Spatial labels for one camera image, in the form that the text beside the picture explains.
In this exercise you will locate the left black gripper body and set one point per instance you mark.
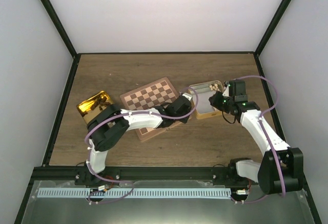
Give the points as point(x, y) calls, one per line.
point(184, 120)

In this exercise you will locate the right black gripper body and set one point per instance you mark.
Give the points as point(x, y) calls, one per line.
point(221, 104)

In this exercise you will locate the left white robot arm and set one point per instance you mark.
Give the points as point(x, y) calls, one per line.
point(107, 128)

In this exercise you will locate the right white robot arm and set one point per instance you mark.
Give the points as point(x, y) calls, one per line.
point(281, 168)

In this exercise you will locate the cream tin with light pieces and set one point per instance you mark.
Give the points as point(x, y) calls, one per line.
point(205, 91)

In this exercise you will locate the gold tin with dark pieces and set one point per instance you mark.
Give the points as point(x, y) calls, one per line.
point(94, 105)

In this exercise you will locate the wooden chessboard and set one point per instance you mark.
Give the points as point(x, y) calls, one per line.
point(148, 96)

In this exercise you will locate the light blue slotted strip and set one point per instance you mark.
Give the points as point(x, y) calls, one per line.
point(206, 193)

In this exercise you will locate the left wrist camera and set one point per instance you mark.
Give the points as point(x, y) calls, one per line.
point(187, 96)

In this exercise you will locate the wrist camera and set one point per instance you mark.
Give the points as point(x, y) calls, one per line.
point(226, 92)
point(187, 96)

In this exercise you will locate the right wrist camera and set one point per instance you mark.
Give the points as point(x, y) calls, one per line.
point(226, 92)

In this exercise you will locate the black mounting rail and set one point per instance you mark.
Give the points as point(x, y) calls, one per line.
point(218, 175)

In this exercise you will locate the black enclosure frame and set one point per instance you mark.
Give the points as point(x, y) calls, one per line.
point(76, 58)

